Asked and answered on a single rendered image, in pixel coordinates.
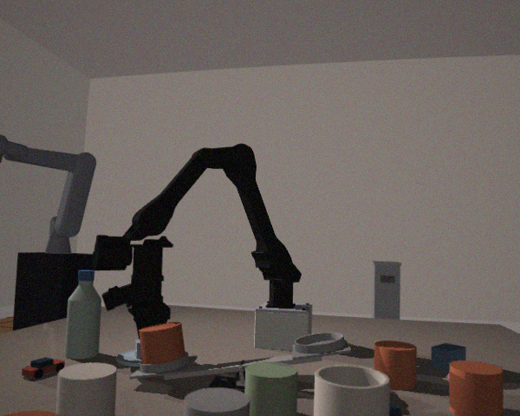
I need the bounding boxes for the orange cylinder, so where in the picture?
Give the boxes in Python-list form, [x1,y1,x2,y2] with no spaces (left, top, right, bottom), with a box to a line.
[140,322,185,364]
[449,361,504,416]
[374,341,417,390]

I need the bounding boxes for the blue cube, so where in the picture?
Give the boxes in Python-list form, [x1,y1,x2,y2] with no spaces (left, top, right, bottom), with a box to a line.
[432,343,466,372]

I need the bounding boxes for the reddish-brown cylinder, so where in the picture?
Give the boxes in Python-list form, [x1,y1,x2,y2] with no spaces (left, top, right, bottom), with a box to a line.
[3,410,61,416]

